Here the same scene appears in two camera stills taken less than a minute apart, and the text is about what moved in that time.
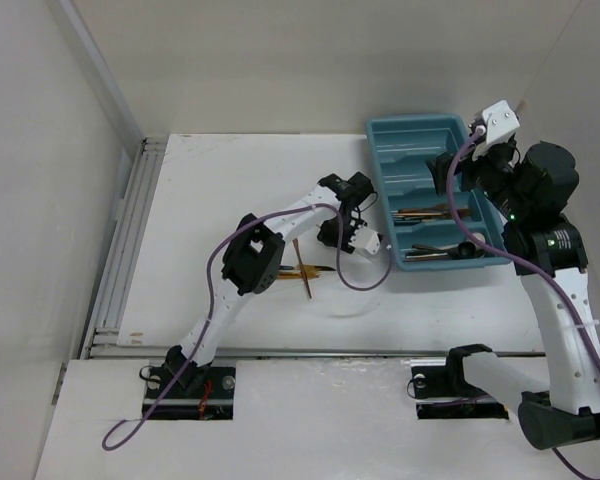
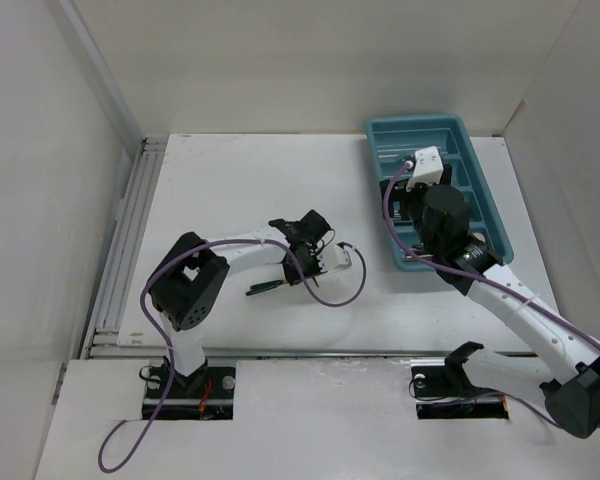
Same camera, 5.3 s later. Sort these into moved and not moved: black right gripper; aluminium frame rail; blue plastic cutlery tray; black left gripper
Moved: black right gripper; black left gripper
Not moved: blue plastic cutlery tray; aluminium frame rail
